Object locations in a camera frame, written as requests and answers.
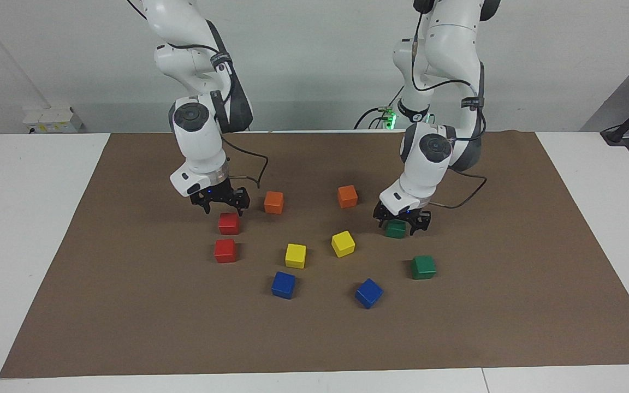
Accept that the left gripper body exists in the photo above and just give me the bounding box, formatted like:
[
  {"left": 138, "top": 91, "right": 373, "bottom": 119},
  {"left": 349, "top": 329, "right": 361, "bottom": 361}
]
[{"left": 381, "top": 203, "right": 431, "bottom": 221}]

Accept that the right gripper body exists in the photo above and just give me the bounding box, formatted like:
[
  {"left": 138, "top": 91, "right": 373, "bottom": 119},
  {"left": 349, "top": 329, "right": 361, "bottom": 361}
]
[{"left": 201, "top": 179, "right": 235, "bottom": 204}]

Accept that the red block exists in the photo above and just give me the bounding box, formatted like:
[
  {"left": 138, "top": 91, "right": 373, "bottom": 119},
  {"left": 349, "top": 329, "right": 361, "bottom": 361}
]
[
  {"left": 214, "top": 239, "right": 238, "bottom": 264},
  {"left": 218, "top": 212, "right": 240, "bottom": 236}
]

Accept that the yellow block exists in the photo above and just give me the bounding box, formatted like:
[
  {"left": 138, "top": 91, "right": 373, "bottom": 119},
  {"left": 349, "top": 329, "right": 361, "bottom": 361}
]
[
  {"left": 331, "top": 230, "right": 356, "bottom": 258},
  {"left": 284, "top": 243, "right": 307, "bottom": 269}
]

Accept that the blue block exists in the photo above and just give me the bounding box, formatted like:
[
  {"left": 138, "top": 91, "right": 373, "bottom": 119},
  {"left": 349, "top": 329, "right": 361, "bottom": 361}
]
[
  {"left": 354, "top": 278, "right": 384, "bottom": 309},
  {"left": 271, "top": 271, "right": 296, "bottom": 300}
]

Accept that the white socket box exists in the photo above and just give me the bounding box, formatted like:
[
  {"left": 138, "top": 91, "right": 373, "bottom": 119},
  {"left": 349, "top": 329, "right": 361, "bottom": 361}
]
[{"left": 22, "top": 105, "right": 84, "bottom": 134}]

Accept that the black cable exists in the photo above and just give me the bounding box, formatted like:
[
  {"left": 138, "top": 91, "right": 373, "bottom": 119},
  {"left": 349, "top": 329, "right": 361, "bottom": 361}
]
[
  {"left": 221, "top": 135, "right": 269, "bottom": 189},
  {"left": 428, "top": 168, "right": 488, "bottom": 210},
  {"left": 353, "top": 86, "right": 405, "bottom": 130}
]

